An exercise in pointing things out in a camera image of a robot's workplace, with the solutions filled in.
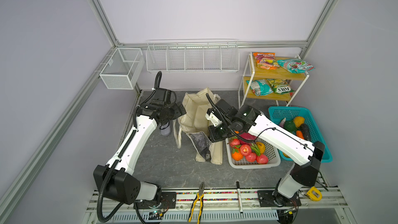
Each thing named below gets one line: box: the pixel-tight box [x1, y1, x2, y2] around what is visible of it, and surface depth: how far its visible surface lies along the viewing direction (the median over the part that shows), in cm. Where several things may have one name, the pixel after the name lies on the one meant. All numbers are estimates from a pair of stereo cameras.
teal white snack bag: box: [246, 79, 274, 96], surface depth 98 cm
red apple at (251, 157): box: [245, 152, 257, 163], surface depth 83 cm
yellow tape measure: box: [306, 186, 323, 202], surface depth 75 cm
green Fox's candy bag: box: [266, 78, 296, 95], surface depth 99 cm
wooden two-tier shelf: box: [238, 51, 314, 109], surface depth 90 cm
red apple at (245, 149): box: [239, 143, 252, 157], surface depth 81 cm
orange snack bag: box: [252, 52, 280, 70], surface depth 88 cm
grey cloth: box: [159, 121, 172, 136], surface depth 97 cm
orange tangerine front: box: [231, 151, 244, 162], surface depth 84 cm
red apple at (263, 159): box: [256, 154, 269, 165], surface depth 82 cm
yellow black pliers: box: [187, 181, 205, 224], surface depth 75 cm
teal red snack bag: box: [276, 58, 316, 74], surface depth 82 cm
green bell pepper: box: [283, 120, 298, 133], surface depth 96 cm
